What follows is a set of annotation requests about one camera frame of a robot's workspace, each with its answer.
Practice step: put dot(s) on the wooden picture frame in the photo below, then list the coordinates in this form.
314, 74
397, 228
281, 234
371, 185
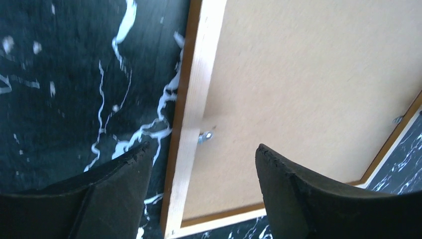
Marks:
203, 33

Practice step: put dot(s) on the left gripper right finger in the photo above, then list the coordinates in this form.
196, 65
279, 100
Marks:
303, 204

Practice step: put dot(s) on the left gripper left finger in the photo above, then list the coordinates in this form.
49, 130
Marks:
103, 203

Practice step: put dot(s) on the brown backing board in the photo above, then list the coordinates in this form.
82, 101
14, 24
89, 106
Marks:
319, 81

